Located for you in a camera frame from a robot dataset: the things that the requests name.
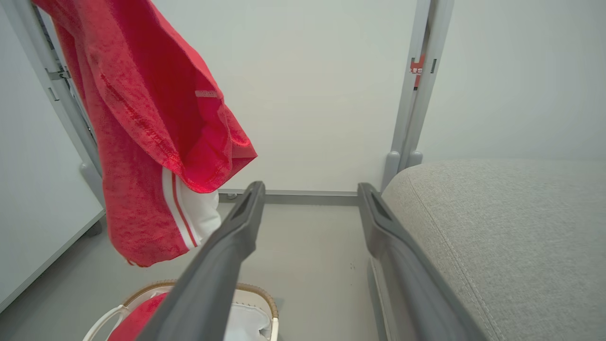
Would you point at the plain red cloth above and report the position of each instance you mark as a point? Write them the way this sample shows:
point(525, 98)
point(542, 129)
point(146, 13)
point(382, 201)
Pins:
point(137, 319)

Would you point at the grey fabric sofa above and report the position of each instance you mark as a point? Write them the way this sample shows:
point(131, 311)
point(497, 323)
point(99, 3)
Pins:
point(497, 237)

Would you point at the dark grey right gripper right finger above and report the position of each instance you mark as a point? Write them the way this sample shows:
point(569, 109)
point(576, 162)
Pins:
point(402, 284)

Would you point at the grey partition bottom rail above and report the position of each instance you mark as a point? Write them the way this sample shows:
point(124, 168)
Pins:
point(307, 196)

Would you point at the red garment with white stripes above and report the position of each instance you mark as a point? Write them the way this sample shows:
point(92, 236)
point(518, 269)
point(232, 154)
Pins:
point(142, 118)

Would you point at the grey partition post red sticker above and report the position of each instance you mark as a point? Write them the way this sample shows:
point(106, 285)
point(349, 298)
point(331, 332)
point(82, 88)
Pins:
point(402, 118)

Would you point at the red warning sticker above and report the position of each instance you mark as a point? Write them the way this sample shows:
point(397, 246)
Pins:
point(417, 78)

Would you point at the white laundry basket brown rim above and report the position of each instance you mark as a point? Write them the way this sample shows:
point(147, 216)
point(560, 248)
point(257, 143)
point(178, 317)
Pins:
point(258, 296)

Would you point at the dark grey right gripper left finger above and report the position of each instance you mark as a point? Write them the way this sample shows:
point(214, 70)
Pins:
point(222, 265)

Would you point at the white cloth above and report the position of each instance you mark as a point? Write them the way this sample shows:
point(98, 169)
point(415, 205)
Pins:
point(246, 322)

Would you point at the grey partition post with hinges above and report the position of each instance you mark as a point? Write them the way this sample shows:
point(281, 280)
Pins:
point(73, 130)

